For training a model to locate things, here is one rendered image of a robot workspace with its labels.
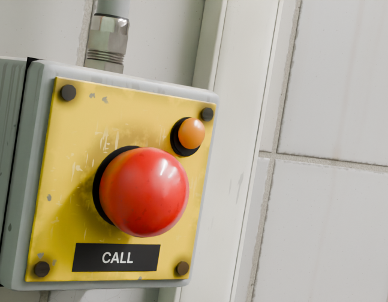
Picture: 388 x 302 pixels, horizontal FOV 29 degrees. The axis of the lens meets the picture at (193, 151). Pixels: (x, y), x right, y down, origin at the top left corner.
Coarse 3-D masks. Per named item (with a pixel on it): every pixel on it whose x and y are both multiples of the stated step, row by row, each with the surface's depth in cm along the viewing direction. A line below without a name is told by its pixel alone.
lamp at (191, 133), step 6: (186, 120) 35; (192, 120) 35; (198, 120) 35; (180, 126) 35; (186, 126) 35; (192, 126) 35; (198, 126) 35; (180, 132) 35; (186, 132) 35; (192, 132) 35; (198, 132) 35; (204, 132) 36; (180, 138) 35; (186, 138) 35; (192, 138) 35; (198, 138) 35; (186, 144) 35; (192, 144) 35; (198, 144) 36
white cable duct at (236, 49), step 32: (224, 0) 43; (256, 0) 45; (224, 32) 43; (256, 32) 45; (224, 64) 44; (256, 64) 45; (224, 96) 44; (256, 96) 46; (224, 128) 44; (256, 128) 46; (224, 160) 45; (256, 160) 46; (224, 192) 45; (224, 224) 46; (224, 256) 46; (160, 288) 45; (192, 288) 45; (224, 288) 46
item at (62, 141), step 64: (0, 64) 34; (64, 64) 32; (0, 128) 34; (64, 128) 32; (128, 128) 34; (0, 192) 33; (64, 192) 32; (192, 192) 37; (0, 256) 33; (64, 256) 33; (128, 256) 35; (192, 256) 37
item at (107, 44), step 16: (112, 0) 36; (128, 0) 36; (96, 16) 36; (112, 16) 36; (96, 32) 36; (112, 32) 36; (96, 48) 36; (112, 48) 36; (96, 64) 36; (112, 64) 36
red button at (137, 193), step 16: (112, 160) 33; (128, 160) 32; (144, 160) 32; (160, 160) 32; (176, 160) 33; (112, 176) 32; (128, 176) 31; (144, 176) 32; (160, 176) 32; (176, 176) 33; (112, 192) 32; (128, 192) 31; (144, 192) 32; (160, 192) 32; (176, 192) 33; (112, 208) 32; (128, 208) 32; (144, 208) 32; (160, 208) 32; (176, 208) 33; (128, 224) 32; (144, 224) 32; (160, 224) 32
